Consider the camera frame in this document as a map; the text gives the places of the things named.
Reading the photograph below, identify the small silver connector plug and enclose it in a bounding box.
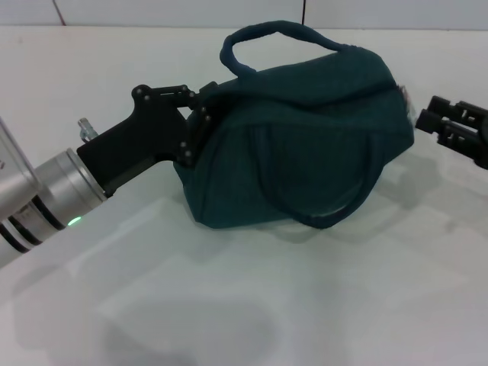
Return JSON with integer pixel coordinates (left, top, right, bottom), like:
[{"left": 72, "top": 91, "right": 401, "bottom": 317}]
[{"left": 76, "top": 117, "right": 99, "bottom": 143}]

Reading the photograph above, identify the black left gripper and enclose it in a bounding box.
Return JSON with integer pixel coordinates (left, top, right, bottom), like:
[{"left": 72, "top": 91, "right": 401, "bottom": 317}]
[{"left": 75, "top": 81, "right": 219, "bottom": 194}]

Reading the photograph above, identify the dark teal fabric bag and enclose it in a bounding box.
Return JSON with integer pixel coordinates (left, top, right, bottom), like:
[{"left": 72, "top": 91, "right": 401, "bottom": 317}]
[{"left": 172, "top": 19, "right": 416, "bottom": 232}]

